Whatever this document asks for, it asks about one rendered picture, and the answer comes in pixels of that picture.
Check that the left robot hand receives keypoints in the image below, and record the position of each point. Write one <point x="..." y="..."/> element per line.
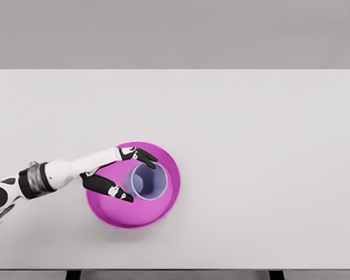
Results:
<point x="97" y="163"/>

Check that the magenta plate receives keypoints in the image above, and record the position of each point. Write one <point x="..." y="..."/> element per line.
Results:
<point x="151" y="210"/>

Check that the translucent lavender cup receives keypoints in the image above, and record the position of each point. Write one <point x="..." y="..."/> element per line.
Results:
<point x="149" y="181"/>

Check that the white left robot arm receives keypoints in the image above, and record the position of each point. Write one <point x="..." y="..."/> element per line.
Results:
<point x="38" y="177"/>

